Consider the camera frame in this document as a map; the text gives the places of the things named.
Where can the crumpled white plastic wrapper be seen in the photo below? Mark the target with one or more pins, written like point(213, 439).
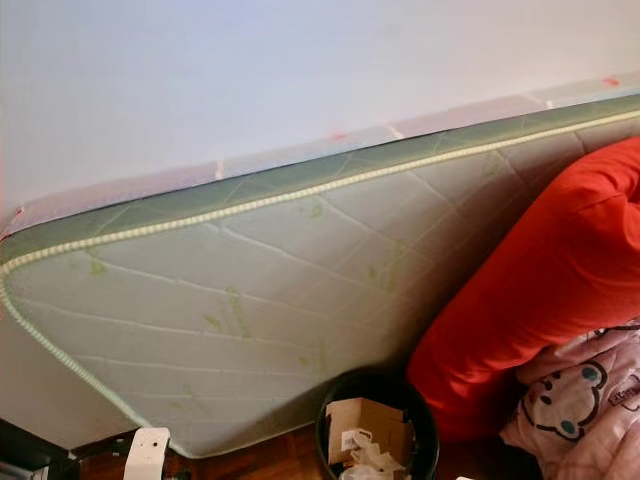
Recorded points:
point(375, 462)

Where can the brown cardboard box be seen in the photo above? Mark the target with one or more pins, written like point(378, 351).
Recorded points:
point(365, 420)

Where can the large red pillow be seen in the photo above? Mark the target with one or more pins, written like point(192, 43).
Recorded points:
point(540, 270)

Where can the black round waste bin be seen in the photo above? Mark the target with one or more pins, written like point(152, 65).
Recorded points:
point(427, 440)

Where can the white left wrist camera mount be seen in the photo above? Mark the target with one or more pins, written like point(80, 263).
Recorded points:
point(147, 455)

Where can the plastic wrapped flat mattress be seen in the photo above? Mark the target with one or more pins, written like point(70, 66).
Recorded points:
point(120, 195)

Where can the pink cartoon print blanket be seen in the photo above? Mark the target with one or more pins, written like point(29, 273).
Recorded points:
point(570, 410)

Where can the black low cabinet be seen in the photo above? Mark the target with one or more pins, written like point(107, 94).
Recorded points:
point(30, 455)

